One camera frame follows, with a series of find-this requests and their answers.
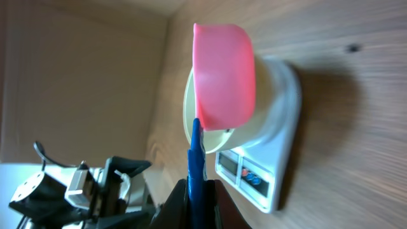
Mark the pink scoop blue handle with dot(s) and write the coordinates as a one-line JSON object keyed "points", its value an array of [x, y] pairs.
{"points": [[225, 91]]}

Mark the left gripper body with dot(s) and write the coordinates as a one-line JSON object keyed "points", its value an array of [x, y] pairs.
{"points": [[42, 199]]}

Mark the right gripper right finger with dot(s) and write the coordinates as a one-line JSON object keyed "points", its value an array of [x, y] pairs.
{"points": [[222, 213]]}

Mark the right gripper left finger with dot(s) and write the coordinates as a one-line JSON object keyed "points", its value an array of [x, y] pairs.
{"points": [[174, 212]]}

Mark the white digital kitchen scale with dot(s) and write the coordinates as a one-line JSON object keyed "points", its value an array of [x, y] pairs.
{"points": [[256, 167]]}

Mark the left camera cable black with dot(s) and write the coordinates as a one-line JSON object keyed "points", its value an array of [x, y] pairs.
{"points": [[38, 147]]}

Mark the stray black bean near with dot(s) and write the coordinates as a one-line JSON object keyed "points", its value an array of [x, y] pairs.
{"points": [[352, 48]]}

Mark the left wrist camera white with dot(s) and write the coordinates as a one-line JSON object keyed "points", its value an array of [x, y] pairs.
{"points": [[82, 190]]}

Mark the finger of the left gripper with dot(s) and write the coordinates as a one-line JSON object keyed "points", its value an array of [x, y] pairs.
{"points": [[116, 166]]}

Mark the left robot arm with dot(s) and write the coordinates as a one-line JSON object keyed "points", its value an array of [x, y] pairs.
{"points": [[137, 214]]}

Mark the white bowl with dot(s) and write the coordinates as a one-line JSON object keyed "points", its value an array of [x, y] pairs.
{"points": [[222, 136]]}

